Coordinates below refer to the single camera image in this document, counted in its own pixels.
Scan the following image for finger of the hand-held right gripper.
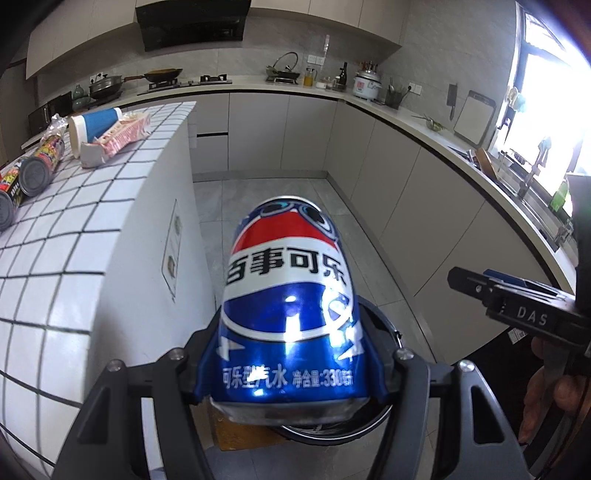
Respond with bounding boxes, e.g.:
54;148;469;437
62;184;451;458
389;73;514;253
484;295;585;337
447;266;577;303

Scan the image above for black range hood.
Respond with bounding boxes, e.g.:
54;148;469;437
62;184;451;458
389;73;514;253
135;0;246;52

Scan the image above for white crumpled packet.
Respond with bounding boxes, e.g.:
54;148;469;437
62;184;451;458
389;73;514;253
81;141;110;168

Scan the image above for black microwave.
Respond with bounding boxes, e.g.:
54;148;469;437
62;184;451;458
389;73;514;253
28;91;73;136

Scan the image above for blue paper cup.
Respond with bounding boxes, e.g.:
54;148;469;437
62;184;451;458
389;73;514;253
68;107;123;157

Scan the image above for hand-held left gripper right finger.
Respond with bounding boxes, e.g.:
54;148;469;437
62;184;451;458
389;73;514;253
366;348;532;480

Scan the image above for pink snack packet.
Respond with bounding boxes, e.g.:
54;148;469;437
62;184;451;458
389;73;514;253
92;113;151;160

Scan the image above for metal faucet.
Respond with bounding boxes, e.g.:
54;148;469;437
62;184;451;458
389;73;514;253
516;137;551;200

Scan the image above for dark utensil holder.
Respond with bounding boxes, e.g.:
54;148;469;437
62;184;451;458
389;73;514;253
385;78;410;110

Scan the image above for brown cardboard sheet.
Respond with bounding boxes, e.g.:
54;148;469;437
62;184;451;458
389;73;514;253
210;401;288;452

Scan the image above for grey upper cabinet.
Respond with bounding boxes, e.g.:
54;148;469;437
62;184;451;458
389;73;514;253
25;0;140;80

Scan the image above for blue soda can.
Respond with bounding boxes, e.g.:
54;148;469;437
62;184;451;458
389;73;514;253
196;196;372;425

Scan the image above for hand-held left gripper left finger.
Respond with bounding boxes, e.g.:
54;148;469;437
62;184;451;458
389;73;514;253
58;318;223;480

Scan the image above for pan with glass lid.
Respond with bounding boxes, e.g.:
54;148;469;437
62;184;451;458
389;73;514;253
265;52;301;85

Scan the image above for white rice cooker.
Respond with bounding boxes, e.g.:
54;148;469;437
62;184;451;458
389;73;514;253
353;65;383;100

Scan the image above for white tiled kitchen island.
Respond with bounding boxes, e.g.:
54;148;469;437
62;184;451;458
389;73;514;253
0;102;218;472

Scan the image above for black wok with lid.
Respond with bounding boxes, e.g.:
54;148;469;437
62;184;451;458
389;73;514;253
89;74;125;99

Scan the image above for black yellow label can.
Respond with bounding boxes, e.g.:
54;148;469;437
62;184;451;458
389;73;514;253
20;134;66;197
0;165;25;232

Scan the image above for clear plastic wrapper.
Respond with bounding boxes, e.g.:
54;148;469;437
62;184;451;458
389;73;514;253
44;113;71;139

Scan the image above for green vegetables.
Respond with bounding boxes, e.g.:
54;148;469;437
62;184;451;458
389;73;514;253
412;114;447;133

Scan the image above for black gas stove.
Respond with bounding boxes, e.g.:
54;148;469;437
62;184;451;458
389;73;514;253
137;74;234;96

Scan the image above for white cutting board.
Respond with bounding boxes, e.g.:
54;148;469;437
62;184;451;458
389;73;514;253
453;90;496;144

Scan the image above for black trash bin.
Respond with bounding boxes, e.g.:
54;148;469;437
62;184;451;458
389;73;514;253
272;298;403;445

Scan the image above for grey kitchen counter cabinets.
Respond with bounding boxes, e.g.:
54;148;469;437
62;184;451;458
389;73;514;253
21;80;580;365

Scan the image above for person's right hand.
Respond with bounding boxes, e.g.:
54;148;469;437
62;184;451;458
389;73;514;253
525;338;591;418

